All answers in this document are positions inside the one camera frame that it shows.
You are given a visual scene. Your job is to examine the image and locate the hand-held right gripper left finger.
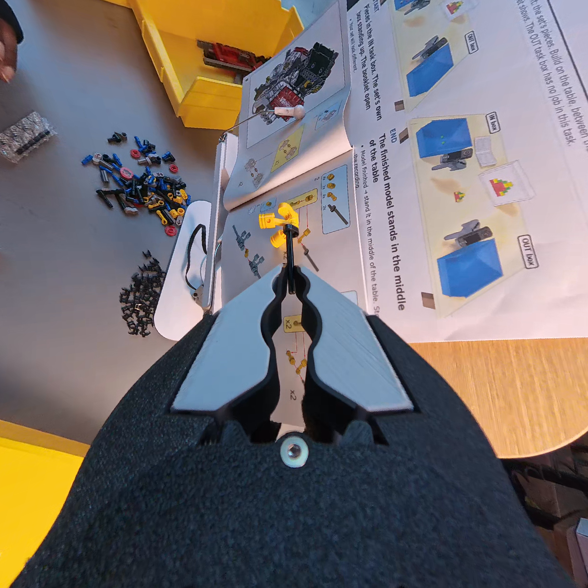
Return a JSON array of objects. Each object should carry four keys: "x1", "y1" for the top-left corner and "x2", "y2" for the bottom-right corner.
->
[{"x1": 171, "y1": 265, "x2": 289, "y2": 432}]

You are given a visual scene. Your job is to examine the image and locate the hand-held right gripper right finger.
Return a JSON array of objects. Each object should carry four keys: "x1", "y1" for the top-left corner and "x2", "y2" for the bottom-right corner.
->
[{"x1": 295, "y1": 266, "x2": 415, "y2": 432}]

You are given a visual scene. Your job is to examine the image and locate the black axle with yellow connectors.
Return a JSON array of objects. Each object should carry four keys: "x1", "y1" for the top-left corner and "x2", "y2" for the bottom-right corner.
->
[{"x1": 258, "y1": 202, "x2": 313, "y2": 295}]

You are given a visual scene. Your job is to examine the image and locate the grey desk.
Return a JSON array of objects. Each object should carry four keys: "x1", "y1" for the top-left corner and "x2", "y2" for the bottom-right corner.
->
[{"x1": 0, "y1": 0, "x2": 244, "y2": 446}]

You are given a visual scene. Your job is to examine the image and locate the person's left hand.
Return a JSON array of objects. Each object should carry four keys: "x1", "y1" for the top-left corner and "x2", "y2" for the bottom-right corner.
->
[{"x1": 0, "y1": 22, "x2": 19, "y2": 84}]

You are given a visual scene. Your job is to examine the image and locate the white book stand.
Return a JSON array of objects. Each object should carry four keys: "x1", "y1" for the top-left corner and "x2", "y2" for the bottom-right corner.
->
[{"x1": 154, "y1": 105, "x2": 305, "y2": 341}]

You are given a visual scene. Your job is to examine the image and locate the open instruction booklet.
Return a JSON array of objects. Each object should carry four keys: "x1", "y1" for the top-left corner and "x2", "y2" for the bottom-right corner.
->
[{"x1": 220, "y1": 5, "x2": 368, "y2": 428}]

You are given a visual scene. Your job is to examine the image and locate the pile of small black pins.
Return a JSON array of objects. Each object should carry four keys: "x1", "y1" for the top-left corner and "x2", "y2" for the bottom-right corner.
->
[{"x1": 119, "y1": 250, "x2": 167, "y2": 338}]

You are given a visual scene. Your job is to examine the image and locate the pile of mixed small bricks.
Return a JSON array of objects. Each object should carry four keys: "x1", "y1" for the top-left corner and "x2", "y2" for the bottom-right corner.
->
[{"x1": 82, "y1": 132, "x2": 191, "y2": 237}]

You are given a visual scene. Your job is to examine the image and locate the yellow plastic bin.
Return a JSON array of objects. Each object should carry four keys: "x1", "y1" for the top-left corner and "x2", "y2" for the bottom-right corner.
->
[
  {"x1": 129, "y1": 0, "x2": 306, "y2": 129},
  {"x1": 0, "y1": 420, "x2": 90, "y2": 577}
]

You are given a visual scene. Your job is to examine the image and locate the white instruction poster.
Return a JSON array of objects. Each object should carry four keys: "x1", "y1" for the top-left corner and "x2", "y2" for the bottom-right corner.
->
[{"x1": 340, "y1": 0, "x2": 588, "y2": 343}]

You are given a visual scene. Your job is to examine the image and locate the clear plastic parts bag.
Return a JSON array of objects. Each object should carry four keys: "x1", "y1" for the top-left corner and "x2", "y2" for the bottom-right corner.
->
[{"x1": 0, "y1": 111, "x2": 58, "y2": 164}]

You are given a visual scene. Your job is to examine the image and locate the red and black beam assembly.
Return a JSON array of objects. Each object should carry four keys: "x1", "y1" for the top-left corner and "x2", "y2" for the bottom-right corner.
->
[{"x1": 198, "y1": 39, "x2": 272, "y2": 74}]

